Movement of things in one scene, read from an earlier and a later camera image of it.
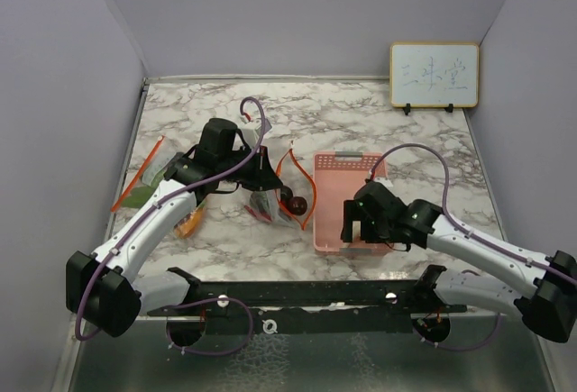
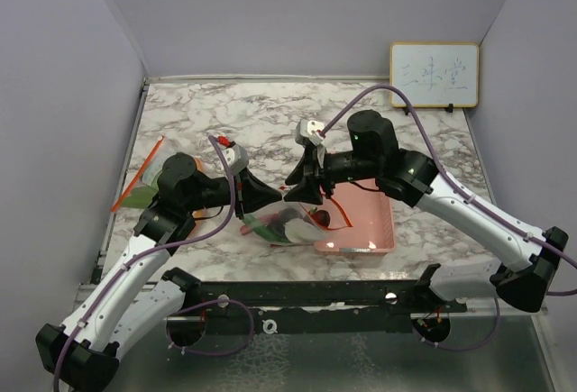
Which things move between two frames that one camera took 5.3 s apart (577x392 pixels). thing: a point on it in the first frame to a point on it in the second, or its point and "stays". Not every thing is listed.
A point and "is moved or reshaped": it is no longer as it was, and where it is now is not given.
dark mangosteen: (286, 193) is moved or reshaped
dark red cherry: (297, 205) to (322, 217)
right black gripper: (352, 211) to (307, 190)
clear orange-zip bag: (292, 203) is moved or reshaped
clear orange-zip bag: (148, 175) stays
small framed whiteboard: (434, 75) stays
